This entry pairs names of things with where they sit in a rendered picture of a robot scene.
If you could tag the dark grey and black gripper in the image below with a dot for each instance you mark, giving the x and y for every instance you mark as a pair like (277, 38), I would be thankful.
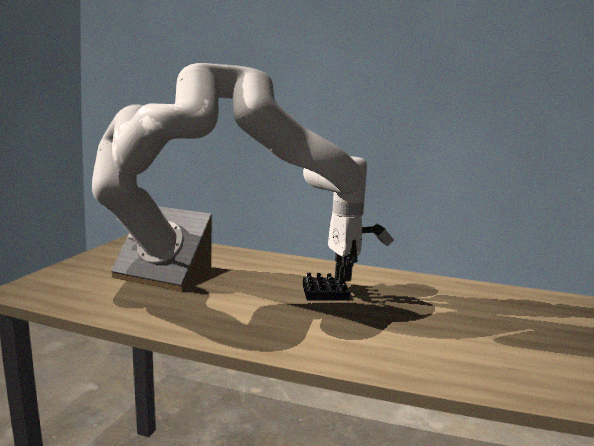
(345, 234)

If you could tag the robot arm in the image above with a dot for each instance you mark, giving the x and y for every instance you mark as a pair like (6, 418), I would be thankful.
(137, 141)

